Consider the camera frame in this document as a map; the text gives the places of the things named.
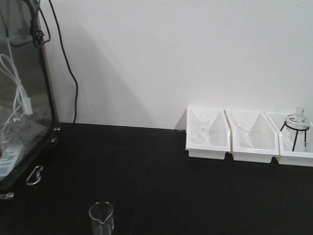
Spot glass door cabinet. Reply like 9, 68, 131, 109
0, 0, 57, 190

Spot glass beaker in left bin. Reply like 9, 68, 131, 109
190, 114, 211, 144

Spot glass beaker in bin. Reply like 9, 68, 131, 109
190, 114, 211, 144
237, 122, 261, 148

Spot left white plastic bin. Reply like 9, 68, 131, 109
185, 107, 231, 160

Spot white plastic bin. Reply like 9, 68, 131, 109
185, 107, 231, 160
265, 112, 313, 167
225, 110, 279, 163

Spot glass beaker in middle bin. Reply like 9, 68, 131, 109
237, 122, 261, 148

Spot middle white plastic bin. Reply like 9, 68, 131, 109
225, 110, 279, 163

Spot glass beaker on table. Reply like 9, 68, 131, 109
89, 201, 114, 235

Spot silver carabiner clip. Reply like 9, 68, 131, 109
25, 165, 44, 186

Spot right white plastic bin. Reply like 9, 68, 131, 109
265, 112, 313, 167

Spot round glass flask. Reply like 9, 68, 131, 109
285, 107, 310, 133

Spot white cable bundle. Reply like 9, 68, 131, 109
0, 34, 34, 157

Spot black wire tripod stand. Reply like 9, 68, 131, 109
280, 121, 310, 152

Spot black hanging cable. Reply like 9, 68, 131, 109
47, 0, 79, 125

